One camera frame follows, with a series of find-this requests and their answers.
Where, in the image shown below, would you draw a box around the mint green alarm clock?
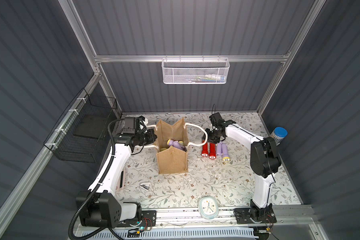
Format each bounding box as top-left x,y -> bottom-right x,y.
198,196 -> 219,220

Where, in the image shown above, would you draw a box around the black wire basket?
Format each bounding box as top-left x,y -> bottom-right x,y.
44,90 -> 119,164

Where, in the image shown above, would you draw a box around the purple flashlight upper row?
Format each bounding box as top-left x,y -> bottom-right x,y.
216,142 -> 223,157

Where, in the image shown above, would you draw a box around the brown burlap tote bag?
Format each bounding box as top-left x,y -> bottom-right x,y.
143,117 -> 209,175

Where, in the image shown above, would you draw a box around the floral table mat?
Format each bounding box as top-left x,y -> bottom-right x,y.
95,112 -> 302,210

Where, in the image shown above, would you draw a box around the white vented strip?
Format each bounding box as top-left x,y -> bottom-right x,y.
79,229 -> 256,240

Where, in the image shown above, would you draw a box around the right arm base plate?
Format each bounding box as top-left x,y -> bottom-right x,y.
234,206 -> 277,224

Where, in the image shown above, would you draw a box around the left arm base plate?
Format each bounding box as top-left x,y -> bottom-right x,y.
117,210 -> 157,228

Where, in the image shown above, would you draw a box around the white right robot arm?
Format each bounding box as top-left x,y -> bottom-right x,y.
206,113 -> 282,222

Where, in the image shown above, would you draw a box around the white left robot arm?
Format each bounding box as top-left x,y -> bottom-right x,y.
68,116 -> 157,240

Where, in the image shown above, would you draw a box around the white wire mesh basket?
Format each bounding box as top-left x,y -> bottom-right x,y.
161,57 -> 230,85

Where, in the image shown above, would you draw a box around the markers in white basket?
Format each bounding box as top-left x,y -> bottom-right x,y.
188,75 -> 227,84

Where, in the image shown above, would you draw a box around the purple flashlight upper small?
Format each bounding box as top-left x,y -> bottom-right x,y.
222,144 -> 231,162

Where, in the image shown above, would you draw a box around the steel bottle blue cap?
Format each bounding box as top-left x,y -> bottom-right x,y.
270,127 -> 288,145

